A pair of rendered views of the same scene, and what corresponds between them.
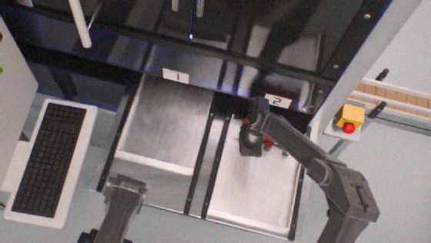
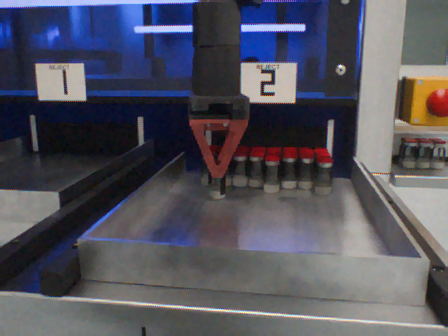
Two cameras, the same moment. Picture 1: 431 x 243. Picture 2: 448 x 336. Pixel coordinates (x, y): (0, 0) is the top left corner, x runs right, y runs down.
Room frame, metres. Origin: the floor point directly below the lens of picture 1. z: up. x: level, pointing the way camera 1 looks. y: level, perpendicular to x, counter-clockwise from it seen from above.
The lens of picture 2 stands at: (0.06, -0.18, 1.05)
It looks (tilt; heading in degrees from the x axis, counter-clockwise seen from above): 13 degrees down; 5
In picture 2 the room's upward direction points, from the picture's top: straight up
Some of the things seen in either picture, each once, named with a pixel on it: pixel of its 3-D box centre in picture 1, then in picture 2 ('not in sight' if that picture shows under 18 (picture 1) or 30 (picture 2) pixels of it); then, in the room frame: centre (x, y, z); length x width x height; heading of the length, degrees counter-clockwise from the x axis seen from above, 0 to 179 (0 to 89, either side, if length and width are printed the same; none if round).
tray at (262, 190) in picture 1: (258, 171); (258, 200); (0.51, -0.17, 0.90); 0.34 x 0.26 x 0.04; 177
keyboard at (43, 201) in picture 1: (50, 156); not in sight; (0.44, 0.52, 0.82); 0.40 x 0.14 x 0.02; 2
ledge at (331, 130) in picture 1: (342, 121); (422, 171); (0.78, -0.45, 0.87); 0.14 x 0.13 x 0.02; 178
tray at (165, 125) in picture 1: (168, 115); (37, 166); (0.64, 0.16, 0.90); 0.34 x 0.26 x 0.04; 178
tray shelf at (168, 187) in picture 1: (211, 149); (129, 203); (0.56, -0.01, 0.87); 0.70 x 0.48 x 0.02; 88
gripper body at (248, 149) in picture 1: (252, 138); (216, 78); (0.56, -0.12, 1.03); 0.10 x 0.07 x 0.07; 11
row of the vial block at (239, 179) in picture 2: (265, 140); (264, 170); (0.62, -0.18, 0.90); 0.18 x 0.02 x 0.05; 87
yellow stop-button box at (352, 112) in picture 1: (349, 115); (430, 100); (0.73, -0.43, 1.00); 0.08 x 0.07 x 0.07; 178
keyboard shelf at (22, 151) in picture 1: (42, 158); not in sight; (0.44, 0.56, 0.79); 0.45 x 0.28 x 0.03; 2
